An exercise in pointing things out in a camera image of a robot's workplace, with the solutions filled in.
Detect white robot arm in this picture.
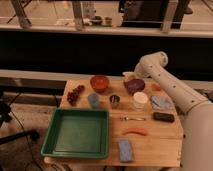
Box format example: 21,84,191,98
134,51,213,171

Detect orange-red bowl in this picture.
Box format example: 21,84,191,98
90,75,109,93

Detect purple bowl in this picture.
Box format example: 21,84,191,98
124,79,145,94

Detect small metal cup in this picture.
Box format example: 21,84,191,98
109,94,120,108

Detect blue plastic cup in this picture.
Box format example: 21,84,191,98
87,93,99,108

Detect white plastic cup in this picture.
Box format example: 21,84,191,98
133,92,148,109

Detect metal fork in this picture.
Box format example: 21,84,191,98
120,116,146,121

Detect red grape bunch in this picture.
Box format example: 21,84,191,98
67,85,85,106

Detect orange fruit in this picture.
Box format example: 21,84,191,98
151,83,161,91

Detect green plastic tray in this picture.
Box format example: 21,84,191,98
41,108,109,160

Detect light blue cloth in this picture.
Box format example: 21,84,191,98
150,96,175,110

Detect orange carrot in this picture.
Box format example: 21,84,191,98
122,128,148,136

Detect blue sponge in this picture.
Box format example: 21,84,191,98
118,139,133,162

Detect black rectangular block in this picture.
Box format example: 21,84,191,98
153,112,175,123

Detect black tripod stand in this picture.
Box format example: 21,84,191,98
0,91,40,145

